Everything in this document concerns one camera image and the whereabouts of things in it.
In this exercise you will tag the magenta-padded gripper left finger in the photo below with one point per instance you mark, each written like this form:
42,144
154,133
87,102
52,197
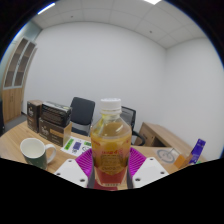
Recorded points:
71,171

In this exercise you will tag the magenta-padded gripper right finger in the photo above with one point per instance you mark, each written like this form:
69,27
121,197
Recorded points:
150,171

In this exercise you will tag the clear bottle with orange drink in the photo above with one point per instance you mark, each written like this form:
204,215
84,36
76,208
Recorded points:
111,150

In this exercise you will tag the round white disc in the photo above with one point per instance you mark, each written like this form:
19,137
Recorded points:
165,155

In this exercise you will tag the white and green leaflet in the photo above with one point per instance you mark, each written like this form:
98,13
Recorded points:
76,146

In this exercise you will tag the orange cardboard box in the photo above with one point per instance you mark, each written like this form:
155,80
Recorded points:
182,161

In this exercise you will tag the wooden side desk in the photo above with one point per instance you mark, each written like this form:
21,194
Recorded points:
160,135

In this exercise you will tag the green and white mug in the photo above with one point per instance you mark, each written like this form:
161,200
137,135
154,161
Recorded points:
35,156

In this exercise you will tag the brown cardboard box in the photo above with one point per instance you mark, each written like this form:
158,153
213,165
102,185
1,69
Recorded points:
53,133

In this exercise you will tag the purple upright box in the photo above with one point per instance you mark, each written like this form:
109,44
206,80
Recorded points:
198,150

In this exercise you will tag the black printed box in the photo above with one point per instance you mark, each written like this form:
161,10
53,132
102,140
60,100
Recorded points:
56,114

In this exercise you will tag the black mesh office chair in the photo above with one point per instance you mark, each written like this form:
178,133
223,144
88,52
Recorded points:
128,115

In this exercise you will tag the dark padded office chair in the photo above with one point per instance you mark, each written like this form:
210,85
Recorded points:
82,111

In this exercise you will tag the wooden shelf cabinet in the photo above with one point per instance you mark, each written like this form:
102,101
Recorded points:
11,103

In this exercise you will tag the square ceiling light panel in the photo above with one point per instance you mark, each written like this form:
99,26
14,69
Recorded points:
152,1
46,8

